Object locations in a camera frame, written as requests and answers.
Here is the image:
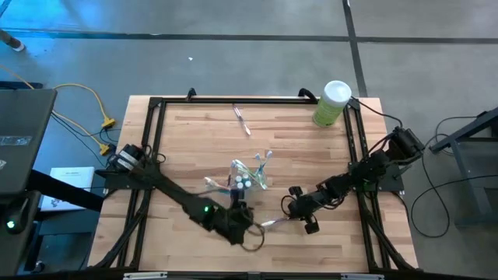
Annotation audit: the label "dark grey metal stand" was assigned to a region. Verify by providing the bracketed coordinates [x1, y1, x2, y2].
[429, 105, 498, 229]

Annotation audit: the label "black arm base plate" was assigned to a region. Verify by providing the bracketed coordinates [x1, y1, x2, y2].
[352, 163, 405, 194]
[103, 159, 160, 191]

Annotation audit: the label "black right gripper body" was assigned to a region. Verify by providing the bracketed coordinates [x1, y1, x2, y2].
[287, 185, 321, 235]

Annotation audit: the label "colourful toothbrushes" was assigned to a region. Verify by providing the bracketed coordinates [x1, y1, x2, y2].
[248, 170, 269, 191]

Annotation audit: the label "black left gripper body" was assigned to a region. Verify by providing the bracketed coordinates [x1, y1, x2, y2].
[209, 205, 254, 247]

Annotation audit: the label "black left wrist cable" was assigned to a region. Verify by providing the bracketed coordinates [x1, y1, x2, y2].
[240, 222, 266, 252]

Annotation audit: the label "green wipes canister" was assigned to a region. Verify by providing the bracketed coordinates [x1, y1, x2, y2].
[312, 79, 352, 128]

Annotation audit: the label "purple bristled white toothbrush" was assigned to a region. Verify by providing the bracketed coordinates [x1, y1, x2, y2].
[259, 217, 292, 229]

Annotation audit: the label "clear plastic bag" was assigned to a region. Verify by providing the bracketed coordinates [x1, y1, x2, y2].
[0, 135, 33, 148]
[228, 158, 270, 196]

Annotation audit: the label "person's shoe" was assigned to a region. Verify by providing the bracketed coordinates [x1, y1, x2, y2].
[0, 30, 26, 53]

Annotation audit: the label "black floor cable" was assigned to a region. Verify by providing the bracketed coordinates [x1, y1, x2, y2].
[410, 115, 498, 239]

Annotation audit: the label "black side desk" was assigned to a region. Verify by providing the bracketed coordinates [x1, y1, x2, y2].
[0, 88, 105, 278]

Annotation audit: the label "white booklet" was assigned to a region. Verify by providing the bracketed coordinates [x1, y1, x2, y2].
[40, 166, 96, 213]

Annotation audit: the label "yellow power cable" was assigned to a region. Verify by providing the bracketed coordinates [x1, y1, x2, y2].
[0, 64, 117, 156]

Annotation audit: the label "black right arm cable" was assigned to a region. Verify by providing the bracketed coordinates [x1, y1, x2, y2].
[351, 96, 404, 129]

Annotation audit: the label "silver metal bracket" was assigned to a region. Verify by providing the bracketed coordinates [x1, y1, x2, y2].
[123, 271, 168, 280]
[341, 273, 385, 280]

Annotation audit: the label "black device with cyan light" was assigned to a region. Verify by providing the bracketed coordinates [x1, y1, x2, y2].
[4, 198, 30, 236]

